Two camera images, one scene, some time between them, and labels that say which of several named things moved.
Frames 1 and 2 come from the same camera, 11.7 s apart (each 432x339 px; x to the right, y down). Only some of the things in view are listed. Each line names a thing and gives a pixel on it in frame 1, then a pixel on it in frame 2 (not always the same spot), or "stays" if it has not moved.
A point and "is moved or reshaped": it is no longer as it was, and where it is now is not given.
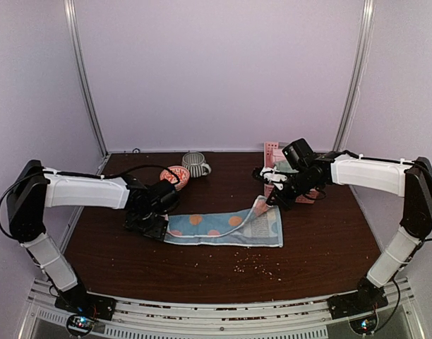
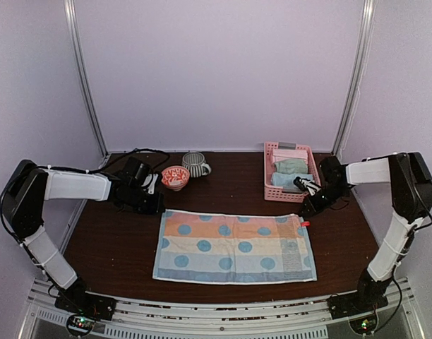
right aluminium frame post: x=358 y=74 stays
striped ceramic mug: x=195 y=164 stays
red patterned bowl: x=182 y=173 stays
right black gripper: x=280 y=199 to x=313 y=205
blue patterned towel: x=260 y=224 is moved or reshaped
